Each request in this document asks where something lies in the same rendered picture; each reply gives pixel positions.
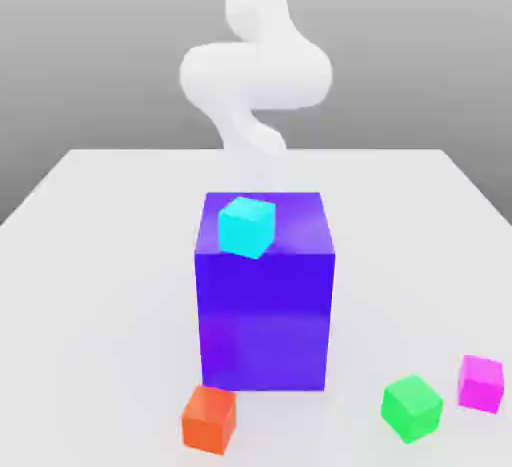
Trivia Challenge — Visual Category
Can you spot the small green cube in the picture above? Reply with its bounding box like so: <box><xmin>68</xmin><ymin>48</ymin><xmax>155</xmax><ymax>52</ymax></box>
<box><xmin>380</xmin><ymin>374</ymin><xmax>445</xmax><ymax>445</ymax></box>

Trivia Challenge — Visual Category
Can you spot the small magenta cube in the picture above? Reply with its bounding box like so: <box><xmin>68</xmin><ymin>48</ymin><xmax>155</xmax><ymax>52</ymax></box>
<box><xmin>457</xmin><ymin>354</ymin><xmax>505</xmax><ymax>415</ymax></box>

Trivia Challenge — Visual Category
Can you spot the small cyan cube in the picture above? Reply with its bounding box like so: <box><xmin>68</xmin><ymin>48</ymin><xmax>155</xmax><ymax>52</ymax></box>
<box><xmin>217</xmin><ymin>195</ymin><xmax>277</xmax><ymax>261</ymax></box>

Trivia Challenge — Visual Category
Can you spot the large purple box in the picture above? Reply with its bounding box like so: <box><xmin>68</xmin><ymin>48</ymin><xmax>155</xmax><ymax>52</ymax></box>
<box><xmin>193</xmin><ymin>191</ymin><xmax>336</xmax><ymax>393</ymax></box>

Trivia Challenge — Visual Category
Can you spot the small orange cube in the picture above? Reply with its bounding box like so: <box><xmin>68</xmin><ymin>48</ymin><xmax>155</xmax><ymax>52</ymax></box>
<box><xmin>180</xmin><ymin>384</ymin><xmax>238</xmax><ymax>457</ymax></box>

